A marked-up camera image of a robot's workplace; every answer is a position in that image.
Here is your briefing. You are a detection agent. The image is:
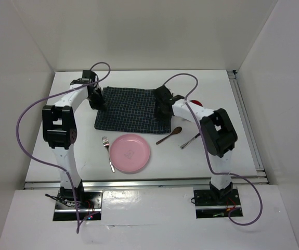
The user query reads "front aluminium rail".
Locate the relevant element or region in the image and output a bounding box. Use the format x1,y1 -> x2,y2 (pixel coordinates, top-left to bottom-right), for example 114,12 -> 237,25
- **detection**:
23,176 -> 269,190

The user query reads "purple cable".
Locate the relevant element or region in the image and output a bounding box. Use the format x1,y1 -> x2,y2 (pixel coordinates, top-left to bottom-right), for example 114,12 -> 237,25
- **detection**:
162,73 -> 264,226
15,61 -> 111,234

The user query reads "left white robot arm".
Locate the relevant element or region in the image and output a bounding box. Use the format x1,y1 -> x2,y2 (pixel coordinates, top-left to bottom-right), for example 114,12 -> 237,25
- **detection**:
42,79 -> 106,208

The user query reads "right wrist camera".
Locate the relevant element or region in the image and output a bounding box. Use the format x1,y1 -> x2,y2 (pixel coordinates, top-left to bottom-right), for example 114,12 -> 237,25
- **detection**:
153,85 -> 173,100

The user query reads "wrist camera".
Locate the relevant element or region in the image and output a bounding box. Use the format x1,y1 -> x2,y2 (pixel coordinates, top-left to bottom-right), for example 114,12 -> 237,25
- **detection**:
81,70 -> 99,82
153,85 -> 173,100

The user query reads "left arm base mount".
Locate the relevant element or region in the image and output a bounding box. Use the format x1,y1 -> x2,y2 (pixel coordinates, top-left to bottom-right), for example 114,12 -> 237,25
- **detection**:
45,191 -> 103,221

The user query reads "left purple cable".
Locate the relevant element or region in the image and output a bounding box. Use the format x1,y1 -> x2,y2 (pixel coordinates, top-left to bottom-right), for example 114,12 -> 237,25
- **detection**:
15,61 -> 111,234

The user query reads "dark checkered cloth napkin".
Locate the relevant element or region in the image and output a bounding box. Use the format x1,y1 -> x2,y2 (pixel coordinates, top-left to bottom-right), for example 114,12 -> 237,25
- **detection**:
94,87 -> 171,134

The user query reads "silver table knife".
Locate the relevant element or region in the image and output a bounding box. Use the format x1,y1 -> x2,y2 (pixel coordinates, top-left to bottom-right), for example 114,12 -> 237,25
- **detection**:
180,133 -> 200,149

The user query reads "brown wooden spoon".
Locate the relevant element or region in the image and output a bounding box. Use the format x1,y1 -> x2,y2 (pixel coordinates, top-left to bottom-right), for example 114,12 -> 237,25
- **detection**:
156,127 -> 183,145

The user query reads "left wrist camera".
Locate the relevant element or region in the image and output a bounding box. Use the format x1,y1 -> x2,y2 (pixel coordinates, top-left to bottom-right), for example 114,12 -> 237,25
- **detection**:
81,70 -> 99,82

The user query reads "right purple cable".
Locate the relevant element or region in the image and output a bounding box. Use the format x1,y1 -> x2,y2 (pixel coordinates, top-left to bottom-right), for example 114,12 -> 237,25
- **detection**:
162,73 -> 264,226

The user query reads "red mug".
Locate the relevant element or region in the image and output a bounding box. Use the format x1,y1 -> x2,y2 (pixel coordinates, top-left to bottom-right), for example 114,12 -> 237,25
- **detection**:
190,99 -> 203,107

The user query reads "pink plate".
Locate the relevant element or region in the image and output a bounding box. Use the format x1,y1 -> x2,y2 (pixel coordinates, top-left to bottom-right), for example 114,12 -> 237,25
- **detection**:
109,134 -> 151,173

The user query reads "silver fork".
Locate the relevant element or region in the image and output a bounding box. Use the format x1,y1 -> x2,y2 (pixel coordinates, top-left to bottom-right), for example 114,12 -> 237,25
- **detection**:
102,136 -> 115,173

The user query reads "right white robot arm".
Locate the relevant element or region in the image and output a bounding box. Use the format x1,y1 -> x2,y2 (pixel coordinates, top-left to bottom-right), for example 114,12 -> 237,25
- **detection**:
154,95 -> 238,204

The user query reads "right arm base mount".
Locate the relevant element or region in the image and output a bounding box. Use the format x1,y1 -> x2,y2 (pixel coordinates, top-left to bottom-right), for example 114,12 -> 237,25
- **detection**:
190,189 -> 243,219

